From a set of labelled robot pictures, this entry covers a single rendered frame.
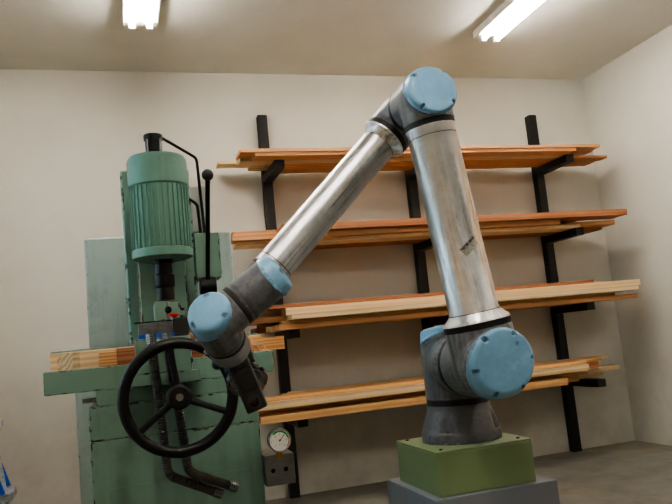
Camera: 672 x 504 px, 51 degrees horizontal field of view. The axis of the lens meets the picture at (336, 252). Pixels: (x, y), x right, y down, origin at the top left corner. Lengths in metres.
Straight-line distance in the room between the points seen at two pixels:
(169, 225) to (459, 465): 1.05
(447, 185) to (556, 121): 4.09
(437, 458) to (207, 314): 0.60
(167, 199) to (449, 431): 1.03
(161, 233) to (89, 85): 2.71
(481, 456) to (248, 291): 0.64
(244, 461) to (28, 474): 2.58
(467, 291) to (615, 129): 4.08
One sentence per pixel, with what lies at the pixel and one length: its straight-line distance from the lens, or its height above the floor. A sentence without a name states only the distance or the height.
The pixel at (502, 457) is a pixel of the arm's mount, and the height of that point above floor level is 0.61.
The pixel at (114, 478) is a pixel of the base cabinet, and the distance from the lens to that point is 2.00.
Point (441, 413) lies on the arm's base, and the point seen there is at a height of 0.72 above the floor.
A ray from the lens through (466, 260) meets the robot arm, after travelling 1.55.
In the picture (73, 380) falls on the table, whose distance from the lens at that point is 1.98.
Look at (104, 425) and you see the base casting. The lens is 1.99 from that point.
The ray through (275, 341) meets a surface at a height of 0.92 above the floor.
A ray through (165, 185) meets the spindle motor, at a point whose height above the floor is 1.40.
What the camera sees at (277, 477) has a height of 0.56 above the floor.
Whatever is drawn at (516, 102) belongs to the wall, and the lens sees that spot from 5.49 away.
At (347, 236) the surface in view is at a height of 1.52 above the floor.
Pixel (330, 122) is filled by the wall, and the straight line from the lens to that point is 4.85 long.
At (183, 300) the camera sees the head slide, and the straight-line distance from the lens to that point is 2.24.
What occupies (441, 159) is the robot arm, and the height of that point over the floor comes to 1.27.
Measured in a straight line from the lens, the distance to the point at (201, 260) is 2.34.
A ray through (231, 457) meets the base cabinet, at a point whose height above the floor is 0.62.
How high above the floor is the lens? 0.91
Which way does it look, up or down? 7 degrees up
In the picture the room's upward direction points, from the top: 6 degrees counter-clockwise
